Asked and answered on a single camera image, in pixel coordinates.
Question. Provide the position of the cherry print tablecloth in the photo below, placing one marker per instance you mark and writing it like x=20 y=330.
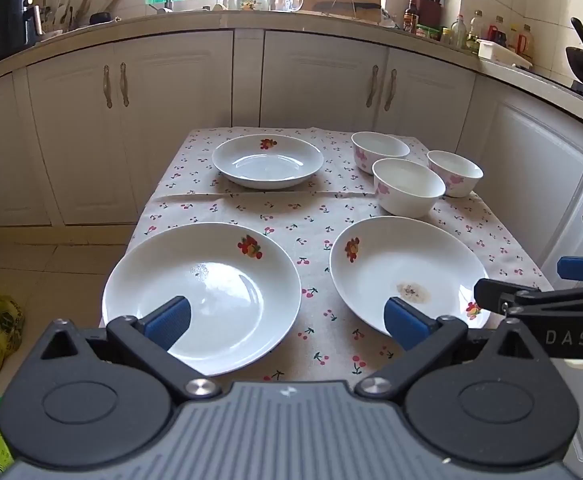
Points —
x=301 y=210

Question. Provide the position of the small yellow bottle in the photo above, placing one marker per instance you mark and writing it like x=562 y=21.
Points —
x=513 y=37

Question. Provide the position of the green packet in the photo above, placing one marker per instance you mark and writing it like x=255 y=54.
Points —
x=427 y=31

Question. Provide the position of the small black bowl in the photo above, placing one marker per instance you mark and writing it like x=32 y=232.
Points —
x=102 y=17

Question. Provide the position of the black air fryer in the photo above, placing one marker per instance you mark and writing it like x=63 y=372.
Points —
x=9 y=22

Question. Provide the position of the beige kitchen counter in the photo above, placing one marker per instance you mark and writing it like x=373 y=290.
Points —
x=271 y=19

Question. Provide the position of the stained white plate fruit print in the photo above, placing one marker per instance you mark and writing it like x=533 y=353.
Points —
x=411 y=260

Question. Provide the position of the dark red knife block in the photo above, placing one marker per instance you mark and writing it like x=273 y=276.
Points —
x=430 y=7

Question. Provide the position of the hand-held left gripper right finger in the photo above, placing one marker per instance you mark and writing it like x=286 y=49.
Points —
x=406 y=327

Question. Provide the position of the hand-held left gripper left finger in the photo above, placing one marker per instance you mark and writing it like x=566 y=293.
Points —
x=169 y=322

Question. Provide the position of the orange oil bottle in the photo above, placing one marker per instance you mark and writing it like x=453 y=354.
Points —
x=525 y=42

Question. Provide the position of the dark sauce bottle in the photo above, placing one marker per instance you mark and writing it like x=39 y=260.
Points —
x=410 y=17

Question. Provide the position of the small glass jar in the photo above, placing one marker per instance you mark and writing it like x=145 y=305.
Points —
x=445 y=35

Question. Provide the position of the clear glass bottle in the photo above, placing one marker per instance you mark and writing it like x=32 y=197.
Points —
x=459 y=30

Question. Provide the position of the white bowl pink flowers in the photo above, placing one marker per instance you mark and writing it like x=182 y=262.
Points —
x=406 y=195
x=376 y=145
x=459 y=180

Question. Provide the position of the white rectangular container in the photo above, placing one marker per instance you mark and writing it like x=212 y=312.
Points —
x=504 y=55

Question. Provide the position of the white cap oil bottle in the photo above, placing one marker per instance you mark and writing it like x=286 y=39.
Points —
x=475 y=32

